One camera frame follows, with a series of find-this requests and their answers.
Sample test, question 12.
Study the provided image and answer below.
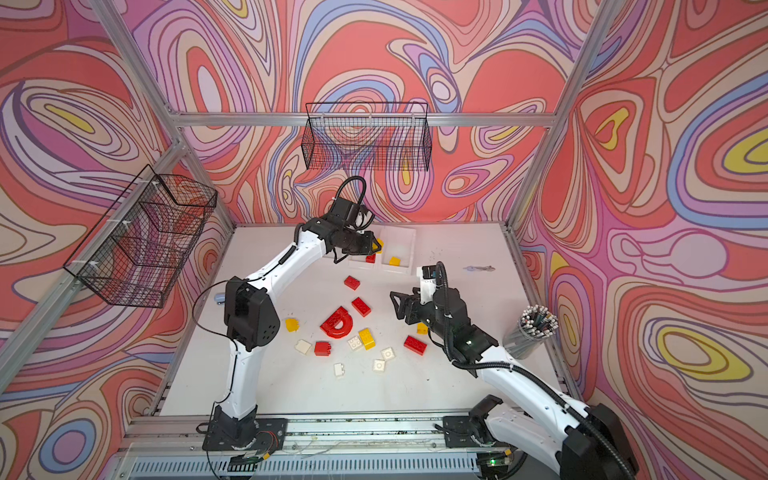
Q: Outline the cream small lego centre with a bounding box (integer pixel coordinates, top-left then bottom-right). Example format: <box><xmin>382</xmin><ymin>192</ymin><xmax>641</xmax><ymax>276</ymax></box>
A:
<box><xmin>347</xmin><ymin>336</ymin><xmax>363</xmax><ymax>351</ymax></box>

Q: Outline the red arch lego piece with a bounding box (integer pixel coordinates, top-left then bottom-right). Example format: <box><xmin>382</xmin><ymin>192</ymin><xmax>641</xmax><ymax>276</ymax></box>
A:
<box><xmin>320</xmin><ymin>306</ymin><xmax>354</xmax><ymax>339</ymax></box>

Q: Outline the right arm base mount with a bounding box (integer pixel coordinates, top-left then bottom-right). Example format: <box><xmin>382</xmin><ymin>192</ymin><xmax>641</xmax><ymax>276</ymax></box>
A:
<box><xmin>433</xmin><ymin>415</ymin><xmax>528</xmax><ymax>479</ymax></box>

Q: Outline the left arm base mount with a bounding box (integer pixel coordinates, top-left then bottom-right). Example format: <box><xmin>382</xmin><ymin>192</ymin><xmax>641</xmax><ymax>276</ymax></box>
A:
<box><xmin>196</xmin><ymin>418</ymin><xmax>288</xmax><ymax>479</ymax></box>

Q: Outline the red square lego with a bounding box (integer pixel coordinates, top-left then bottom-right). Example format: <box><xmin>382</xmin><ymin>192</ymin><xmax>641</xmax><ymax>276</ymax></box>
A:
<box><xmin>314</xmin><ymin>341</ymin><xmax>332</xmax><ymax>357</ymax></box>

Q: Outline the cup of pens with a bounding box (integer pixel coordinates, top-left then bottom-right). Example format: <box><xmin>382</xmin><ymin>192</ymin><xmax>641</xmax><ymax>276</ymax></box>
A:
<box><xmin>503</xmin><ymin>305</ymin><xmax>559</xmax><ymax>360</ymax></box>

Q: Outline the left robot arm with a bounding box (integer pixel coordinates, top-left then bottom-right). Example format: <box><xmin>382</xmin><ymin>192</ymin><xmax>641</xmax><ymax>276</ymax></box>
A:
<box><xmin>204</xmin><ymin>175</ymin><xmax>382</xmax><ymax>450</ymax></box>

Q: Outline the small pen on table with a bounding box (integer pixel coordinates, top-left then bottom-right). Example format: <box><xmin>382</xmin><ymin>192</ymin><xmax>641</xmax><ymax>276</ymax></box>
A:
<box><xmin>464</xmin><ymin>265</ymin><xmax>496</xmax><ymax>272</ymax></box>

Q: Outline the black wire basket left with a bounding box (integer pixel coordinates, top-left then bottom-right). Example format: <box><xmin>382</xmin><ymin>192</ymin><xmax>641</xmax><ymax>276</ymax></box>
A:
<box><xmin>63</xmin><ymin>166</ymin><xmax>218</xmax><ymax>309</ymax></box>

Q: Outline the left white plastic bin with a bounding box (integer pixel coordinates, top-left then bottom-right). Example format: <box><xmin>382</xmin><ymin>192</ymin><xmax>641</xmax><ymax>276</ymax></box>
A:
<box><xmin>308</xmin><ymin>218</ymin><xmax>336</xmax><ymax>257</ymax></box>

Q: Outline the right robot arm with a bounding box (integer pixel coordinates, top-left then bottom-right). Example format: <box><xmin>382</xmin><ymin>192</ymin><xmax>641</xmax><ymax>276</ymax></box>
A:
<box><xmin>389</xmin><ymin>262</ymin><xmax>639</xmax><ymax>479</ymax></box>

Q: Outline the white plastic bin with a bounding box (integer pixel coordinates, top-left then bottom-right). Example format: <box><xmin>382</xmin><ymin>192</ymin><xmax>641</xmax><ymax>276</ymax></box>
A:
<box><xmin>308</xmin><ymin>218</ymin><xmax>336</xmax><ymax>257</ymax></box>
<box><xmin>346</xmin><ymin>253</ymin><xmax>384</xmax><ymax>270</ymax></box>
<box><xmin>379</xmin><ymin>226</ymin><xmax>417</xmax><ymax>275</ymax></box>

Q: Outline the right white plastic bin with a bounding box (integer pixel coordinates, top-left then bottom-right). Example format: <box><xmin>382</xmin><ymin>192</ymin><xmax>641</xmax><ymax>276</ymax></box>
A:
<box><xmin>379</xmin><ymin>226</ymin><xmax>417</xmax><ymax>275</ymax></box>

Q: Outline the middle white plastic bin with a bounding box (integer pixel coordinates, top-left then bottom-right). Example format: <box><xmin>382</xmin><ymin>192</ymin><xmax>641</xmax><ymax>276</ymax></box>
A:
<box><xmin>346</xmin><ymin>253</ymin><xmax>384</xmax><ymax>270</ymax></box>

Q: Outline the black wire basket back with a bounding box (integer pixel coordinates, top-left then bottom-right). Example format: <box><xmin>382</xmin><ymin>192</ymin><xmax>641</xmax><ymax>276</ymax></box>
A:
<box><xmin>301</xmin><ymin>101</ymin><xmax>432</xmax><ymax>172</ymax></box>

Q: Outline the black wire basket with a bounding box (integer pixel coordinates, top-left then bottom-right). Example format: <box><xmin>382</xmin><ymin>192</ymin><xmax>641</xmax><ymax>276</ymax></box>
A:
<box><xmin>301</xmin><ymin>101</ymin><xmax>432</xmax><ymax>172</ymax></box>
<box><xmin>63</xmin><ymin>166</ymin><xmax>218</xmax><ymax>309</ymax></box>

